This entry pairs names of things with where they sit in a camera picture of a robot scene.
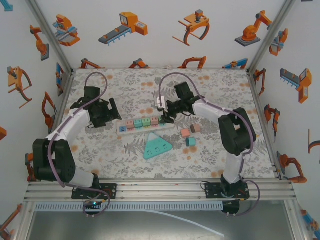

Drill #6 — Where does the teal triangular power socket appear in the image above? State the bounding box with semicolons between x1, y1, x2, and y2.
142;131;173;161

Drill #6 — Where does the white multicolour power strip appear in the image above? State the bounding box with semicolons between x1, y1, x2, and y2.
116;116;175;136

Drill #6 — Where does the floral print tablecloth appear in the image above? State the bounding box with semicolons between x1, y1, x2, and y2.
58;67;277;180

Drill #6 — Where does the small electronics board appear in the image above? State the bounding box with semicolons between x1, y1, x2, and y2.
83;199;104;210

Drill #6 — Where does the thin white tube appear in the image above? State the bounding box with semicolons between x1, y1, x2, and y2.
143;209;226;238

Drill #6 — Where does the black controller box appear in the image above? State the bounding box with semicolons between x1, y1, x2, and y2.
221;199;241;216

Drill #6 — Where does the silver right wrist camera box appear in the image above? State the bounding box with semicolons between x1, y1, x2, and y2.
154;95;168;110

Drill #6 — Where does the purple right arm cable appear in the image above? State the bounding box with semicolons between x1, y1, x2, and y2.
158;71;262;217

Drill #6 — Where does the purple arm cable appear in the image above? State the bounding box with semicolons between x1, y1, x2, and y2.
48;71;112;216
158;71;262;217

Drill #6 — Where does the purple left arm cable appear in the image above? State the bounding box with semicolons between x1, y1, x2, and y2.
48;71;112;216

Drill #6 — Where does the aluminium cage frame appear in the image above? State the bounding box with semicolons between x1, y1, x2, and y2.
13;0;316;240

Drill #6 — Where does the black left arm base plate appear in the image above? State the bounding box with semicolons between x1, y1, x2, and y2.
71;183;118;200

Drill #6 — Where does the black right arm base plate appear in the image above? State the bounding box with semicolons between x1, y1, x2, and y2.
204;182;250;200

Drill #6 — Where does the slotted white cable duct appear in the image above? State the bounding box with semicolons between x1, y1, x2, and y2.
34;202;224;211

